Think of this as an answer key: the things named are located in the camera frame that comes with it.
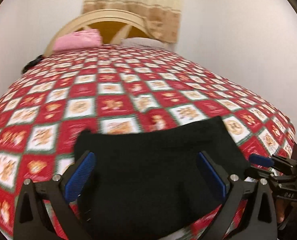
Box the red teddy bear bedspread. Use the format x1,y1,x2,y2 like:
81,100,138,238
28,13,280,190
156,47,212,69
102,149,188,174
0,45,295,239

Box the striped pillow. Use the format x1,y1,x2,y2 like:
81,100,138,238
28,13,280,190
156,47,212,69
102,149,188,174
120,37,168,49

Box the pink folded blanket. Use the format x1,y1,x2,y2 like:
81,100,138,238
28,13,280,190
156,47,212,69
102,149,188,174
52,29,102,53

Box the beige curtain behind headboard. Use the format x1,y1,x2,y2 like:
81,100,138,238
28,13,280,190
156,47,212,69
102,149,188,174
83,0,183,44

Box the cream wooden headboard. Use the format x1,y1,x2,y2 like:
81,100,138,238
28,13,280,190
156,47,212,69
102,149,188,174
43,9,154,57

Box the black pants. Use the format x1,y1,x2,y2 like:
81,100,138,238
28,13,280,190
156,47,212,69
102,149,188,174
74,117,249,239

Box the dark bag beside bed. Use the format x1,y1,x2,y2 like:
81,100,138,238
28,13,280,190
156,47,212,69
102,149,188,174
21,55,45,74

